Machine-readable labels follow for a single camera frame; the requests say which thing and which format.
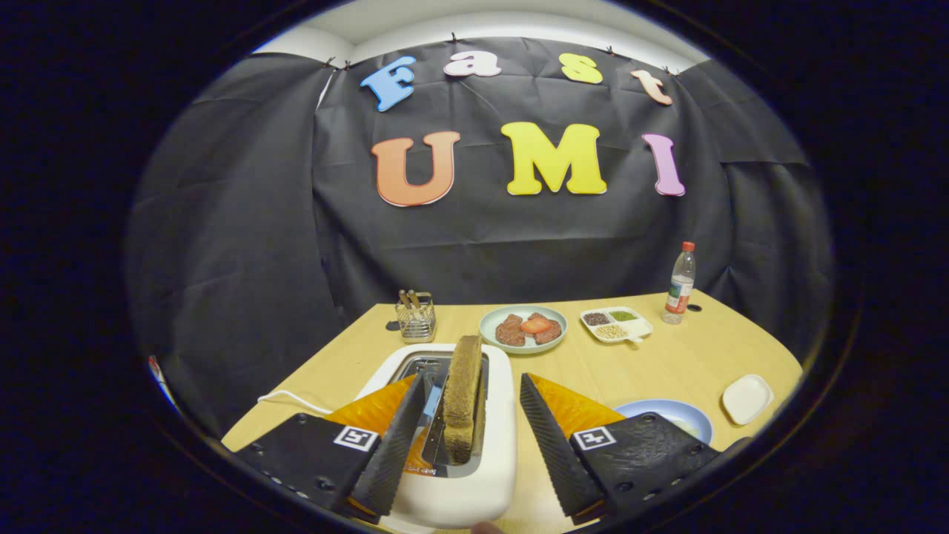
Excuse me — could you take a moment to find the brown meat patty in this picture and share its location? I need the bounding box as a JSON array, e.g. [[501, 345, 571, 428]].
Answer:
[[495, 314, 526, 347], [530, 312, 563, 344]]

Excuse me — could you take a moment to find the white rectangular plate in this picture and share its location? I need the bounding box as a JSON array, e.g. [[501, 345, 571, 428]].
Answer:
[[721, 374, 775, 426]]

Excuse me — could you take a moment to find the blue plate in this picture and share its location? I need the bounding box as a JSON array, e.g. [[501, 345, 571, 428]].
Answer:
[[614, 399, 714, 446]]

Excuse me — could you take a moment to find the white toaster cord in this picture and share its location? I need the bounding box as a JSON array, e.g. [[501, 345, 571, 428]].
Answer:
[[257, 389, 334, 416]]

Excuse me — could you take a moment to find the clear red-capped water bottle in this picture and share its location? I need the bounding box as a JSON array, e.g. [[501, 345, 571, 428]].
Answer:
[[662, 241, 697, 326]]

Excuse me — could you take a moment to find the red and white object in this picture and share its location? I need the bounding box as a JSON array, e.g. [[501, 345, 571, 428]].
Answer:
[[147, 355, 170, 405]]

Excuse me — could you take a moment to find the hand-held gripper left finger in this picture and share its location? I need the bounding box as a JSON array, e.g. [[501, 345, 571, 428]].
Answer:
[[234, 373, 427, 524]]

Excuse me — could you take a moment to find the white toaster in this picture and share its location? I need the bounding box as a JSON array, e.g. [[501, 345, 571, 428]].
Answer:
[[356, 343, 518, 530]]

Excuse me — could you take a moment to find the pale green plate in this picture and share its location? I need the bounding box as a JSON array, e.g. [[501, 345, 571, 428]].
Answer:
[[479, 305, 569, 355]]

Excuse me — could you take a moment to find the white divided condiment tray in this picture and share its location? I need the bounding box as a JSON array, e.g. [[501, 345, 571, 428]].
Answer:
[[580, 306, 654, 345]]

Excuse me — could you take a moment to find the brown bread slice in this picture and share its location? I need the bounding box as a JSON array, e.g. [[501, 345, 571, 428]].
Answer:
[[443, 335, 488, 466]]

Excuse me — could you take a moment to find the wire utensil holder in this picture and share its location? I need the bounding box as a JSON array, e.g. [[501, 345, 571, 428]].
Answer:
[[394, 291, 437, 343]]

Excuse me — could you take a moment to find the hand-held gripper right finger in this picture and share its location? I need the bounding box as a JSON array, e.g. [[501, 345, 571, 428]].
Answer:
[[519, 373, 724, 526]]

